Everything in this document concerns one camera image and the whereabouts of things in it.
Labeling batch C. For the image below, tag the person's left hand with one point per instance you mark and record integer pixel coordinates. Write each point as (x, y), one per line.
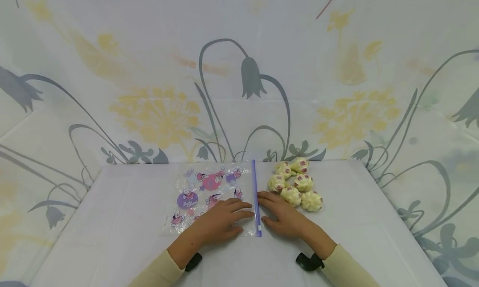
(215, 224)

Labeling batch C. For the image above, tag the person's right hand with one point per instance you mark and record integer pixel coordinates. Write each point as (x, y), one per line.
(288, 220)

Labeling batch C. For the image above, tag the person's left thumb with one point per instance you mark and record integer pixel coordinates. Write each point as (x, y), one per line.
(234, 233)

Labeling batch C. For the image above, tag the person's left fingers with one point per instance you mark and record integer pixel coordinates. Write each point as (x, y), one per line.
(239, 209)

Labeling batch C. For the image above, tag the person's right thumb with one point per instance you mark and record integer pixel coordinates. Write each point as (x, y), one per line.
(270, 223)

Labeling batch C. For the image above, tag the person's right fingers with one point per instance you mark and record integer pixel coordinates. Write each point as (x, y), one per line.
(268, 200)

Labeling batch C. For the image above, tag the clear printed zip bag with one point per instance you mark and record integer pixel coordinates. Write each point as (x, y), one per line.
(211, 182)

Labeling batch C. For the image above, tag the person's right forearm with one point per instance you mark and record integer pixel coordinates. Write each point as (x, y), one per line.
(336, 260)

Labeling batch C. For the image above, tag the person's left forearm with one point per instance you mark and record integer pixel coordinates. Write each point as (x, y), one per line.
(168, 264)

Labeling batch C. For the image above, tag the pile of garlic bulbs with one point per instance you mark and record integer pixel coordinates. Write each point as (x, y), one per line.
(291, 194)

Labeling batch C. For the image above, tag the black wrist band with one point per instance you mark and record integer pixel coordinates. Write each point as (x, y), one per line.
(310, 262)
(193, 262)

